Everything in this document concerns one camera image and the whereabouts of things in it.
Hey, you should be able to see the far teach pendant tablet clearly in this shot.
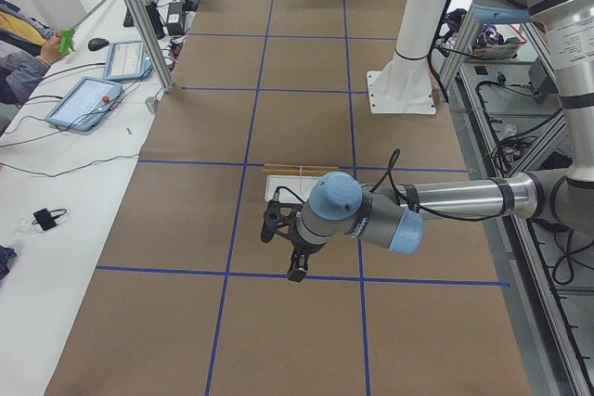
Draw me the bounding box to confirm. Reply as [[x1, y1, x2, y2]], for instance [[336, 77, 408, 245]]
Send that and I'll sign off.
[[103, 41, 152, 82]]

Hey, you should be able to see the white towel rack tray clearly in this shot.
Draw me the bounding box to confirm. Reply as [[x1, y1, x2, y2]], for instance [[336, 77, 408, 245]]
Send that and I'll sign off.
[[264, 175, 321, 204]]

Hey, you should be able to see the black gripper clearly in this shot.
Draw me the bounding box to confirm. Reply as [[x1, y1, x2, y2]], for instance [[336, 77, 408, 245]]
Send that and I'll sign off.
[[287, 211, 328, 281]]

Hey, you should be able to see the black computer mouse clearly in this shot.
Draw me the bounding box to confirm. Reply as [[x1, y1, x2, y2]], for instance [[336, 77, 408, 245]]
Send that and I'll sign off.
[[87, 38, 110, 52]]

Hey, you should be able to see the white camera mast base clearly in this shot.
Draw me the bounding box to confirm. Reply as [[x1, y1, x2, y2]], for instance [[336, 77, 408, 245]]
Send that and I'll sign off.
[[367, 0, 446, 115]]

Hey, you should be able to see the aluminium frame post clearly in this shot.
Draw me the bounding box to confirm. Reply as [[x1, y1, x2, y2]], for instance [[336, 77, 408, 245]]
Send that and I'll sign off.
[[124, 0, 173, 93]]

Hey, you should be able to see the teach pendant tablet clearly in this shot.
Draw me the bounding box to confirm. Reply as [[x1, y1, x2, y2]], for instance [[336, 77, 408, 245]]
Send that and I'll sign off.
[[103, 41, 152, 82], [45, 77, 123, 132]]

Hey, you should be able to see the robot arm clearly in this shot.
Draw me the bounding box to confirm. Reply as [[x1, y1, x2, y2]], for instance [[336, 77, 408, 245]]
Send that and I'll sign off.
[[288, 0, 593, 282]]

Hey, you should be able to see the black power adapter box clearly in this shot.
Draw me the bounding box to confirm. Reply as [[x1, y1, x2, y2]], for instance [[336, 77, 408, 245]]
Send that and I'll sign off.
[[165, 2, 187, 36]]

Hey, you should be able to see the green plastic toy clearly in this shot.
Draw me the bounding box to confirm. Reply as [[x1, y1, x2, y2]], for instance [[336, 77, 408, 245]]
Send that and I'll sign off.
[[58, 27, 76, 56]]

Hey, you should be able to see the near teach pendant tablet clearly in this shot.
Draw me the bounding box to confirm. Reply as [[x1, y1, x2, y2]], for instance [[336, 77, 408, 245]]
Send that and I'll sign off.
[[45, 77, 123, 132]]

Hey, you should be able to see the brown paper table cover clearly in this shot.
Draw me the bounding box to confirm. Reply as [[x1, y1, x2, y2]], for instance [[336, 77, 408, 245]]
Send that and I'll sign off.
[[44, 0, 535, 396]]

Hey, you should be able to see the inner wooden rack bar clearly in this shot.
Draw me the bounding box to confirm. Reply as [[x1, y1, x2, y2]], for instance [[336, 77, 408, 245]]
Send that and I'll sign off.
[[264, 166, 336, 176]]

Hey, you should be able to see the person in grey jacket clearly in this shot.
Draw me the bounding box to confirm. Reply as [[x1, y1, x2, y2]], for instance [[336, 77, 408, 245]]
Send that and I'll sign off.
[[0, 0, 66, 137]]

